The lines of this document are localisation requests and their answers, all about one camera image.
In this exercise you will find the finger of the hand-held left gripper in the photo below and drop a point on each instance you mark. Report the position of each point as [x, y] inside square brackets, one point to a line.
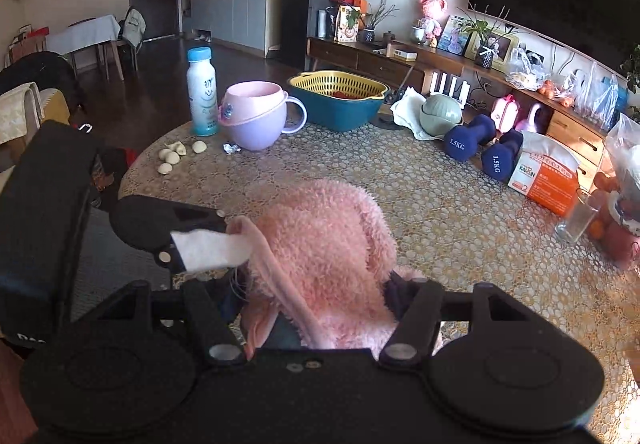
[150, 224]

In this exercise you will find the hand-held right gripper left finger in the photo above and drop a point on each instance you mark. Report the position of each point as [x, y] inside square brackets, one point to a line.
[200, 304]

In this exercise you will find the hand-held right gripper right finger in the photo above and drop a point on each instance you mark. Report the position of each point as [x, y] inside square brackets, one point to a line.
[425, 299]

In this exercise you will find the pink plush toy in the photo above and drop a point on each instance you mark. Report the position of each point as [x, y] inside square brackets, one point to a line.
[325, 244]

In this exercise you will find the garlic clove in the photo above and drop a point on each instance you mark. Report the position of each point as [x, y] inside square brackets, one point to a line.
[164, 168]
[164, 153]
[199, 146]
[173, 158]
[179, 148]

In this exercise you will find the crumpled foil wrapper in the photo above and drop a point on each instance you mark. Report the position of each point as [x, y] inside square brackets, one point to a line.
[231, 148]

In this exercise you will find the sofa with beige throw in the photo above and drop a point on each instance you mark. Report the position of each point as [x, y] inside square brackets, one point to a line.
[30, 93]

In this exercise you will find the white yogurt bottle blue cap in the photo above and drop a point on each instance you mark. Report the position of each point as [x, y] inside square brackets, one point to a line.
[202, 98]

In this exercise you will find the blue dumbbell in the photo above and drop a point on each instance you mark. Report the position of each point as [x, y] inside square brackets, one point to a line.
[467, 136]
[502, 154]

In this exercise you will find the clear drinking glass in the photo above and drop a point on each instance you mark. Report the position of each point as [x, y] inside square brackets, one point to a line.
[577, 219]

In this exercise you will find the white and orange bag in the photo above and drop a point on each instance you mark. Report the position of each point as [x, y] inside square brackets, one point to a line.
[545, 173]

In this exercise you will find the green bowl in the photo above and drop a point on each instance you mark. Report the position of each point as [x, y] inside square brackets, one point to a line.
[441, 114]

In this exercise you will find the white cloth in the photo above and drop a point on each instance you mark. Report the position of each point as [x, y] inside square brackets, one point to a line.
[404, 111]

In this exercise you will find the dining table with white cloth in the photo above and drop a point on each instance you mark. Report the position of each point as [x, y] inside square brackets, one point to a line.
[82, 36]

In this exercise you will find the chair with hung clothes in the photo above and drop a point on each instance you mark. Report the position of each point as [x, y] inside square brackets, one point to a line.
[131, 31]

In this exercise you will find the small pink backpack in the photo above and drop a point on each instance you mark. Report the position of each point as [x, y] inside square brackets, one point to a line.
[504, 113]

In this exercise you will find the blue basin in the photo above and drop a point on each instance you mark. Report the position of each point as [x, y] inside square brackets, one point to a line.
[340, 113]

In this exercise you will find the pink kettlebell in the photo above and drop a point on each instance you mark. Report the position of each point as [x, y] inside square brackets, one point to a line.
[531, 121]

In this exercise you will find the red fruit in basket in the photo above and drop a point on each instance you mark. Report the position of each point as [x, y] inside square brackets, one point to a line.
[342, 94]

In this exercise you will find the clear plastic bag of fruit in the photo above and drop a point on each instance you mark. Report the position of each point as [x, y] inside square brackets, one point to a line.
[622, 184]

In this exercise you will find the yellow strainer basket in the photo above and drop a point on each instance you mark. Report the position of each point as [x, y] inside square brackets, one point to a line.
[337, 82]

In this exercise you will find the wooden television cabinet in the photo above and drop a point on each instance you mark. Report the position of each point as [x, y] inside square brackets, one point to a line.
[380, 66]

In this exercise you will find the white flat box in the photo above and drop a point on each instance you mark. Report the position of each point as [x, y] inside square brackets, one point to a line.
[405, 54]

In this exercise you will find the clear plastic bag of snacks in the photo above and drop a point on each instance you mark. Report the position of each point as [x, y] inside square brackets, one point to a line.
[525, 71]

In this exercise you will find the black cabinet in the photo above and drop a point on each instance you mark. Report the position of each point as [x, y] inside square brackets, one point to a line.
[302, 23]

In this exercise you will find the potted green plant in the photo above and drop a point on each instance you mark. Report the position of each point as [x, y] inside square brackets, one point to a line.
[484, 46]

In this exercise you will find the small green pot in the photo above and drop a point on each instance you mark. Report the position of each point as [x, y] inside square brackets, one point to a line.
[419, 34]

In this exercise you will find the silver thermos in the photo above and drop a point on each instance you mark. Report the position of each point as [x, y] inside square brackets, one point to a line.
[322, 23]

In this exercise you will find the clear and blue plastic bags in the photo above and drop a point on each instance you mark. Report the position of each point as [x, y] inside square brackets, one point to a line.
[597, 96]

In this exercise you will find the vase with twigs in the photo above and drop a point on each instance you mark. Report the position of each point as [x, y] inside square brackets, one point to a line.
[371, 28]

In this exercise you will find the pink doll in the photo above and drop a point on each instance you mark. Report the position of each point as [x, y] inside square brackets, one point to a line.
[430, 21]

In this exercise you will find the printed snack bag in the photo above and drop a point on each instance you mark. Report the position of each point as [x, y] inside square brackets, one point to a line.
[346, 26]

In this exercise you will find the yellow photo frame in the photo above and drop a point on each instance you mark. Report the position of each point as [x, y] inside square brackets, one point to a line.
[502, 51]

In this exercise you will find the pastel picture frame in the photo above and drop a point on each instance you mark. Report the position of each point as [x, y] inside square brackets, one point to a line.
[455, 37]

